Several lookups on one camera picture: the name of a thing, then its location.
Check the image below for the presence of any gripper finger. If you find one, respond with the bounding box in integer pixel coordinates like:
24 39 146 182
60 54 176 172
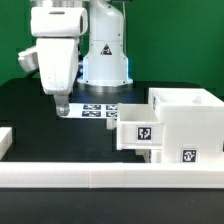
54 95 70 116

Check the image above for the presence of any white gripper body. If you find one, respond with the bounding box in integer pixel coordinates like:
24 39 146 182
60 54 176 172
36 38 79 95

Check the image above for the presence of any white drawer tray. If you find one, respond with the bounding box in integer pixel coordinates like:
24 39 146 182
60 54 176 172
135 149 162 163
106 103 164 150

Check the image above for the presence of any white drawer cabinet box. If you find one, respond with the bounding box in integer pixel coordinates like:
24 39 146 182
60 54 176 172
148 88 224 164

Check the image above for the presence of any white front drawer tray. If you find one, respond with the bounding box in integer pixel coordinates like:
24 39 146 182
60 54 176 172
135 149 162 163

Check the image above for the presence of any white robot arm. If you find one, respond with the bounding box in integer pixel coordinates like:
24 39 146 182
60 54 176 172
18 0 133 116

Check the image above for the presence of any fiducial marker sheet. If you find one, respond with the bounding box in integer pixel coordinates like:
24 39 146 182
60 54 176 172
67 103 118 119

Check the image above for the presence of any white left fence rail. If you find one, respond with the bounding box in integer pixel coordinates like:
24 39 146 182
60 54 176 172
0 127 13 160

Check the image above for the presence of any white fence rail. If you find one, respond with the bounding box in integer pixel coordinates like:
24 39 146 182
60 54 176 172
0 162 224 188
0 127 13 160

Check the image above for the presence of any white front fence rail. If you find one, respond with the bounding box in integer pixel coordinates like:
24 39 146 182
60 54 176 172
0 162 224 188

